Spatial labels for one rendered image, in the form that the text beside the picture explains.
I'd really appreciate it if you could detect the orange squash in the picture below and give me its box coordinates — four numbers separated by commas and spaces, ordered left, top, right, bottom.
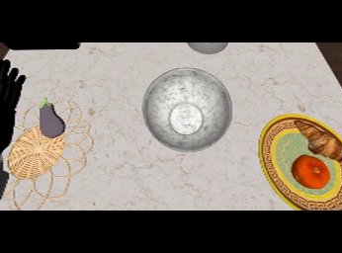
290, 155, 331, 190

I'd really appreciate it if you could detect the yellow patterned plate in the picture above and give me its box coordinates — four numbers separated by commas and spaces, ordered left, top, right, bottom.
259, 114, 342, 211

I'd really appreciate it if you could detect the grey metal bowl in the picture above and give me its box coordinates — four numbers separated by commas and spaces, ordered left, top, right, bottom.
142, 67, 234, 153

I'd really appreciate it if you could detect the brown croissant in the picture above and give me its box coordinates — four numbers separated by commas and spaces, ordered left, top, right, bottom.
293, 120, 342, 162

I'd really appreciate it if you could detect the purple eggplant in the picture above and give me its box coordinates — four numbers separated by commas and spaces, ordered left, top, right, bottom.
39, 97, 65, 139

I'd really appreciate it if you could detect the wicker placemat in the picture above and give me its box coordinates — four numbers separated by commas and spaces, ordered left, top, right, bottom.
0, 98, 95, 211

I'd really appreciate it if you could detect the grey round object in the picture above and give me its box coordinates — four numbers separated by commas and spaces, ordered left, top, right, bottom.
185, 42, 229, 55

